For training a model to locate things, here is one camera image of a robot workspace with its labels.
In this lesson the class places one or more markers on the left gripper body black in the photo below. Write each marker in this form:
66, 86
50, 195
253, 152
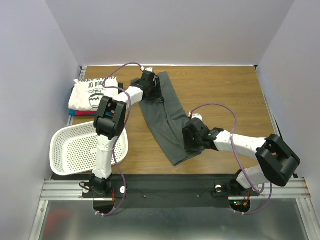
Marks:
152, 87

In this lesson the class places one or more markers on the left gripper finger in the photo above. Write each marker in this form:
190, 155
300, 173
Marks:
157, 86
158, 97

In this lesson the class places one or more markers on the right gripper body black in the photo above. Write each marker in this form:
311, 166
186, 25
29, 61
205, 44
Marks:
187, 137

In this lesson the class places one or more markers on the grey t shirt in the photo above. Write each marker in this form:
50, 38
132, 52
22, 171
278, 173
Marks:
165, 118

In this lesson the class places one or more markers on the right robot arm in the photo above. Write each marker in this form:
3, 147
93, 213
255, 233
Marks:
277, 162

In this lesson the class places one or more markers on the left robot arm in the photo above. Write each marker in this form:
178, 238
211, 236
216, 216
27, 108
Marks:
109, 123

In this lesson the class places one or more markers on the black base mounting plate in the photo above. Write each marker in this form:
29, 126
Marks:
142, 191

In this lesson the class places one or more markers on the white printed folded t shirt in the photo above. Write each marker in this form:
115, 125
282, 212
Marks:
87, 93

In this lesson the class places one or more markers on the red folded t shirt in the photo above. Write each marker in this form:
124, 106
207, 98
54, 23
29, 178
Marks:
89, 113

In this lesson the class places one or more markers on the teal folded t shirt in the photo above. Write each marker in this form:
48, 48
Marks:
75, 112

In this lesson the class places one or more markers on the white perforated plastic basket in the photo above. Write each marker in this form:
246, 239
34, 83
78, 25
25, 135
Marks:
78, 149

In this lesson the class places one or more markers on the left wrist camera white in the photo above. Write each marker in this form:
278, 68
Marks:
149, 69

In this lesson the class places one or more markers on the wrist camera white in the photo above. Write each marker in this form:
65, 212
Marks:
149, 69
193, 115

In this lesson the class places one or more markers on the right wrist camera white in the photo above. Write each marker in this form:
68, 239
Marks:
193, 115

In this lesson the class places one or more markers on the aluminium front rail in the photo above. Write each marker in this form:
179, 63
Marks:
69, 190

